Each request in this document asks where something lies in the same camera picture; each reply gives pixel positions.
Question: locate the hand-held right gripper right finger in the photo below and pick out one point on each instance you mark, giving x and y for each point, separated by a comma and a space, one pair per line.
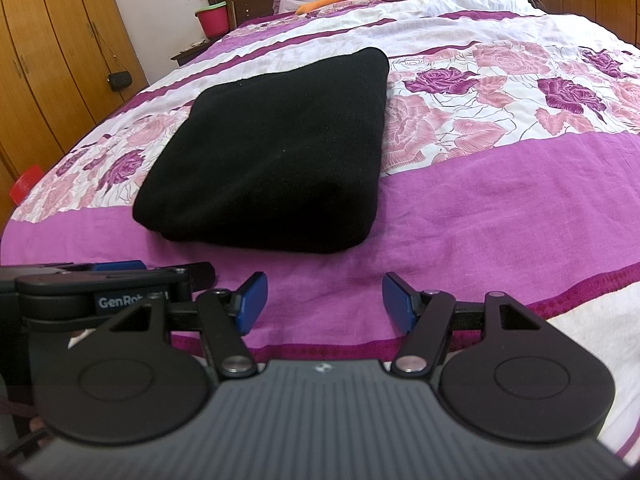
398, 305

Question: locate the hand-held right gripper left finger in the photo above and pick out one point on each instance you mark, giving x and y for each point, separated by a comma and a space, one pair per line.
251, 305

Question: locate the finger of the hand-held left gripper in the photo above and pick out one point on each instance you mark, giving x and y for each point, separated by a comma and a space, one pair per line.
120, 265
192, 280

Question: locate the black button cardigan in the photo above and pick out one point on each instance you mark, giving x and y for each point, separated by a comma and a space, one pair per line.
270, 160

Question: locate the red plastic stool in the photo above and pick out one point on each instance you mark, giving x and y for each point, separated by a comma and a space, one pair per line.
25, 185

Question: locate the purple floral bed quilt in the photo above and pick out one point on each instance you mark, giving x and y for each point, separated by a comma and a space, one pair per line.
500, 185

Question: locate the small black hanging bag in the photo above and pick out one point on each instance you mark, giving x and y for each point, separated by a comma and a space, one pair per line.
120, 81

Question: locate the wooden wardrobe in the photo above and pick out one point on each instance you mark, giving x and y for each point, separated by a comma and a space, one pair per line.
50, 60

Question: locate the dark wooden nightstand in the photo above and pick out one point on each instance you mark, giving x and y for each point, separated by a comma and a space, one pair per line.
192, 50

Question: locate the red plastic bucket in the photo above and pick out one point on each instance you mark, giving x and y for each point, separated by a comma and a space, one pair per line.
212, 21

